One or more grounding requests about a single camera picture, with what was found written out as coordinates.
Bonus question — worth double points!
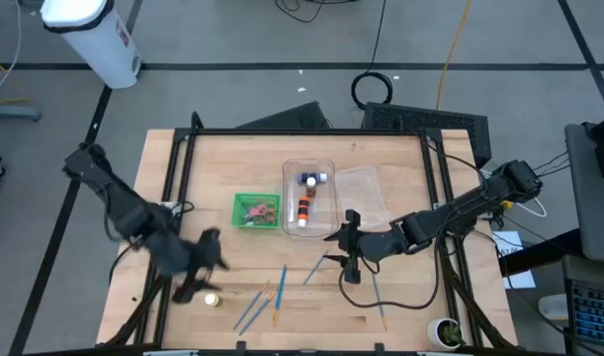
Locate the grey side desk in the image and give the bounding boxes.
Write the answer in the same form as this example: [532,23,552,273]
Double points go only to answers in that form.
[563,122,604,266]

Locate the white paper sheet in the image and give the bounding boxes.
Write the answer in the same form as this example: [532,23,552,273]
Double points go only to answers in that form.
[491,230,537,291]

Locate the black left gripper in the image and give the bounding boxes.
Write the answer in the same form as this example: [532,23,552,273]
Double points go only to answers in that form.
[150,226,229,306]

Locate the purple paint bottle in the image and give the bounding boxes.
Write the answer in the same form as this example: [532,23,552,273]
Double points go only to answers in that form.
[297,171,328,186]

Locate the pink handled scissors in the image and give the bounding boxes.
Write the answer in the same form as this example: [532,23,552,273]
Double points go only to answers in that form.
[242,205,269,223]

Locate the black floor panel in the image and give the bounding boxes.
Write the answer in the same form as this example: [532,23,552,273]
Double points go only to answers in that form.
[235,101,332,131]

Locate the white potted succulent plant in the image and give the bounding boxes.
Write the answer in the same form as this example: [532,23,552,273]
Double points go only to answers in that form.
[426,317,466,350]

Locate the yellow hanging cable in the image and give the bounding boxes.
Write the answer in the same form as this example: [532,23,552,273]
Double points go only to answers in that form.
[435,0,474,111]

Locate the green plastic basket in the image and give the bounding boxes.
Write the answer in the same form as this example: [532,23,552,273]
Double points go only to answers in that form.
[231,192,282,230]

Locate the black hanging cable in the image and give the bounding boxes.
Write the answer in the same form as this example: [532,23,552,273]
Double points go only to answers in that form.
[350,0,394,112]

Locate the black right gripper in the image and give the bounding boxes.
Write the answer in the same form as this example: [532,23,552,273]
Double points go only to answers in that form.
[323,209,399,286]

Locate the white trash can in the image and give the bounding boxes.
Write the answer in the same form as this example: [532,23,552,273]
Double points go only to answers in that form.
[40,0,143,91]

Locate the black perforated computer case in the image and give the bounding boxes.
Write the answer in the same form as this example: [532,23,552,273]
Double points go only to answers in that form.
[361,102,492,169]

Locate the blue paintbrush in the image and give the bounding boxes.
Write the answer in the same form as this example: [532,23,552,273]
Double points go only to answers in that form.
[302,246,333,287]
[370,274,388,333]
[237,291,279,337]
[232,282,270,332]
[272,264,289,327]

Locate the clear plastic bin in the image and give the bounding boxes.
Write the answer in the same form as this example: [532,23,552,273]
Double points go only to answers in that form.
[282,157,339,238]

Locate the black table frame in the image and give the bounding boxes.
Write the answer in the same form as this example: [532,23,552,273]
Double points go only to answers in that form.
[103,111,518,350]

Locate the black keyboard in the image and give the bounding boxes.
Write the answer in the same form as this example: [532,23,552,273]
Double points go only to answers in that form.
[567,279,604,343]

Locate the orange paint bottle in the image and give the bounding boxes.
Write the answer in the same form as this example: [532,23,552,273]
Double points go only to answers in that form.
[297,196,313,229]

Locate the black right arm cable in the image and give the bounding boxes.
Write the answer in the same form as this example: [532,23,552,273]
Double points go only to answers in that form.
[337,236,442,311]

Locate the frosted plastic bin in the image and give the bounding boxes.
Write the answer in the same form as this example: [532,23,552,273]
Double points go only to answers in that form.
[334,165,392,229]

